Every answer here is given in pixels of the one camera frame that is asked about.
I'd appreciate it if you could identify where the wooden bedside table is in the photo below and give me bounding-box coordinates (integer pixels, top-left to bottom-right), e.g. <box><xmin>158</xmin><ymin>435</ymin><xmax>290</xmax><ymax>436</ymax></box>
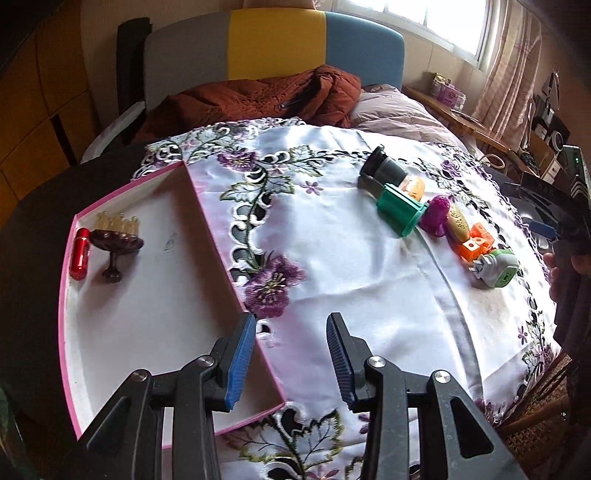
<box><xmin>406</xmin><ymin>85</ymin><xmax>522</xmax><ymax>158</ymax></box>

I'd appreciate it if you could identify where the wooden wardrobe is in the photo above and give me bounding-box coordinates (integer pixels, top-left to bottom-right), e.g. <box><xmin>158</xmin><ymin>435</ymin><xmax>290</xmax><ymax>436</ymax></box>
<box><xmin>0</xmin><ymin>0</ymin><xmax>116</xmax><ymax>222</ymax></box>

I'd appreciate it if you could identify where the white floral embroidered tablecloth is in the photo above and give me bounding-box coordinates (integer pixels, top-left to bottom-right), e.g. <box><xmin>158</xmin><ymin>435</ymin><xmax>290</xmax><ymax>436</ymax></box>
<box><xmin>131</xmin><ymin>117</ymin><xmax>573</xmax><ymax>480</ymax></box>

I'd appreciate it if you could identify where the person's right hand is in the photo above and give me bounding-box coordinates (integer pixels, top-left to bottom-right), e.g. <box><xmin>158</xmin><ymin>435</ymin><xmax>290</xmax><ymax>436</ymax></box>
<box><xmin>543</xmin><ymin>251</ymin><xmax>591</xmax><ymax>301</ymax></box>

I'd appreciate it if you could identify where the orange dice block toy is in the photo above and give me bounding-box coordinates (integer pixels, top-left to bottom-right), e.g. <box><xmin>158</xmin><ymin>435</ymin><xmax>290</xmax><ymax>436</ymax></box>
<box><xmin>458</xmin><ymin>223</ymin><xmax>495</xmax><ymax>264</ymax></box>

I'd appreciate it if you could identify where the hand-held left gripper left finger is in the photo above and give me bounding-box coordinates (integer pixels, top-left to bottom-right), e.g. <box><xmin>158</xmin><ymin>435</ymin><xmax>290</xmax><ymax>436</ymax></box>
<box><xmin>76</xmin><ymin>313</ymin><xmax>257</xmax><ymax>480</ymax></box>

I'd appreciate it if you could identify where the black cylindrical cup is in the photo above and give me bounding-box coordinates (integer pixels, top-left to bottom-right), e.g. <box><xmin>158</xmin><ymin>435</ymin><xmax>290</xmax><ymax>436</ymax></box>
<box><xmin>358</xmin><ymin>145</ymin><xmax>409</xmax><ymax>197</ymax></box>

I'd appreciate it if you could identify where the white pillow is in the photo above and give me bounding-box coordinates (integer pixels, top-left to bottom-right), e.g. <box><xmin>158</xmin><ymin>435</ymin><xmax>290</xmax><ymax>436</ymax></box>
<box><xmin>81</xmin><ymin>102</ymin><xmax>148</xmax><ymax>162</ymax></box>

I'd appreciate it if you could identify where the pink patterned curtain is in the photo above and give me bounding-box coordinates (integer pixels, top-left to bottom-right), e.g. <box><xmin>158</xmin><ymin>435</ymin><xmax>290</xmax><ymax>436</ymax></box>
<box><xmin>475</xmin><ymin>9</ymin><xmax>543</xmax><ymax>148</ymax></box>

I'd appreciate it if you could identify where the wicker chair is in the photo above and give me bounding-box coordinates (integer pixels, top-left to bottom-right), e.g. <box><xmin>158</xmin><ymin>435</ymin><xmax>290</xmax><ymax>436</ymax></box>
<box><xmin>496</xmin><ymin>355</ymin><xmax>573</xmax><ymax>480</ymax></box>

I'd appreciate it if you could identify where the black bed sheet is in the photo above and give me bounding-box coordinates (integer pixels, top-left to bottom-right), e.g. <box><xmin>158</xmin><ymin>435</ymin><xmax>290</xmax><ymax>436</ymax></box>
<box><xmin>0</xmin><ymin>143</ymin><xmax>153</xmax><ymax>416</ymax></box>

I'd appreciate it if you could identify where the window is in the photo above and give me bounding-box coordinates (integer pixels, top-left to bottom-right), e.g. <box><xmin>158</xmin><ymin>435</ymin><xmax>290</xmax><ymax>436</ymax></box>
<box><xmin>383</xmin><ymin>0</ymin><xmax>497</xmax><ymax>65</ymax></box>

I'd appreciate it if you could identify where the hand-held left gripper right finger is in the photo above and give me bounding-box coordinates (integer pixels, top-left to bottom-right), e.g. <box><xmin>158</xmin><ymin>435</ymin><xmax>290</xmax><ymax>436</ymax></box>
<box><xmin>326</xmin><ymin>312</ymin><xmax>529</xmax><ymax>480</ymax></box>

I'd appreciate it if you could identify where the translucent yellow comb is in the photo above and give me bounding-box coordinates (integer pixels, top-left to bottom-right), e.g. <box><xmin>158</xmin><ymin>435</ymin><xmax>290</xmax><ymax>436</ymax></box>
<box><xmin>96</xmin><ymin>211</ymin><xmax>140</xmax><ymax>236</ymax></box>

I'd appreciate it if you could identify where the grey yellow blue headboard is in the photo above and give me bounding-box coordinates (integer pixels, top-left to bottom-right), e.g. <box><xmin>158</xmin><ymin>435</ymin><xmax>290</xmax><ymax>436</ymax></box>
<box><xmin>143</xmin><ymin>8</ymin><xmax>406</xmax><ymax>114</ymax></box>

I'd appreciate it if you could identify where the orange plastic cutter case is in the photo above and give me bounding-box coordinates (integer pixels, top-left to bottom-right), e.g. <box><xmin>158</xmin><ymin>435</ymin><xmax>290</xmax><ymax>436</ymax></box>
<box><xmin>399</xmin><ymin>175</ymin><xmax>426</xmax><ymax>199</ymax></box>

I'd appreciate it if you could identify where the green and white plug device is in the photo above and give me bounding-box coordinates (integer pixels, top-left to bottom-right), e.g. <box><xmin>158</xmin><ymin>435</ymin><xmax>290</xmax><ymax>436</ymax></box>
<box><xmin>469</xmin><ymin>248</ymin><xmax>520</xmax><ymax>290</ymax></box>

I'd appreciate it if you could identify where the purple gift box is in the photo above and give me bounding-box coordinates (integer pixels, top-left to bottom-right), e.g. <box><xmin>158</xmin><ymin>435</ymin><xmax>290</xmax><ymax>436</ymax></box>
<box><xmin>431</xmin><ymin>73</ymin><xmax>467</xmax><ymax>104</ymax></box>

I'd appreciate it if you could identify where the purple perforated plastic holder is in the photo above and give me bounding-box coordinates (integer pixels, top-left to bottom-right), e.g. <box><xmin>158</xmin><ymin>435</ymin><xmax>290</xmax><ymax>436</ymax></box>
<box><xmin>419</xmin><ymin>195</ymin><xmax>451</xmax><ymax>237</ymax></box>

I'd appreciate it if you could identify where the rust brown quilted jacket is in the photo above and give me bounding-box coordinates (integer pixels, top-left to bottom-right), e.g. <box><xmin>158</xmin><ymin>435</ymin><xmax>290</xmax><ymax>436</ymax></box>
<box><xmin>134</xmin><ymin>65</ymin><xmax>361</xmax><ymax>144</ymax></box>

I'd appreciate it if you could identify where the pink shallow cardboard box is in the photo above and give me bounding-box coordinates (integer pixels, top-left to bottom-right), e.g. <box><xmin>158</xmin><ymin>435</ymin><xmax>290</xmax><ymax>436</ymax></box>
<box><xmin>58</xmin><ymin>161</ymin><xmax>287</xmax><ymax>450</ymax></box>

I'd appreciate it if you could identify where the yellow oval plastic case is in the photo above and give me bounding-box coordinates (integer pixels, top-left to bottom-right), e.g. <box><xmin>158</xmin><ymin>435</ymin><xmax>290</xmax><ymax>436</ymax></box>
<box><xmin>445</xmin><ymin>205</ymin><xmax>471</xmax><ymax>243</ymax></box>

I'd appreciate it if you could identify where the small red metal bottle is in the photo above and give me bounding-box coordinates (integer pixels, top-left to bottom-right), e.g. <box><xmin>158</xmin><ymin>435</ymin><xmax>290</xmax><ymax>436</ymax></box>
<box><xmin>70</xmin><ymin>227</ymin><xmax>90</xmax><ymax>281</ymax></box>

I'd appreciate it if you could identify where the dark brown scalp massager comb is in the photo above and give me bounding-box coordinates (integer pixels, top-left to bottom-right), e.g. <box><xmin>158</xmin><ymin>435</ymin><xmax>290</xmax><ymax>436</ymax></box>
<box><xmin>89</xmin><ymin>228</ymin><xmax>145</xmax><ymax>282</ymax></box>

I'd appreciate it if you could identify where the green cylindrical container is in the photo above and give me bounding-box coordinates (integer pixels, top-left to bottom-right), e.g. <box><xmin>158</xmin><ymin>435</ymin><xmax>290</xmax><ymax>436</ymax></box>
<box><xmin>376</xmin><ymin>183</ymin><xmax>428</xmax><ymax>238</ymax></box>

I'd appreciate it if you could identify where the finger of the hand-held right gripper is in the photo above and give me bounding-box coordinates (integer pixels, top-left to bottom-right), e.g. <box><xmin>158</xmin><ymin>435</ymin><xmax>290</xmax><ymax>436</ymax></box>
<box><xmin>521</xmin><ymin>203</ymin><xmax>570</xmax><ymax>241</ymax></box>
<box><xmin>502</xmin><ymin>181</ymin><xmax>573</xmax><ymax>210</ymax></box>

